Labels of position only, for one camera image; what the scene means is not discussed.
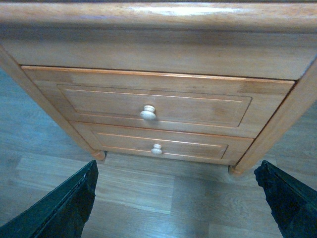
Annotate wooden nightstand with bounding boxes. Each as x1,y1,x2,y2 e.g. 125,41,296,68
0,0,317,175

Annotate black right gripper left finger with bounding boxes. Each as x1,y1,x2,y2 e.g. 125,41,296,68
0,160,99,238

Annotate wooden drawer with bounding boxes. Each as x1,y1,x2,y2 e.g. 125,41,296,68
71,121,253,165
23,66,294,138

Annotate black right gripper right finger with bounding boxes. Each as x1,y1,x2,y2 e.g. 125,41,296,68
254,160,317,238

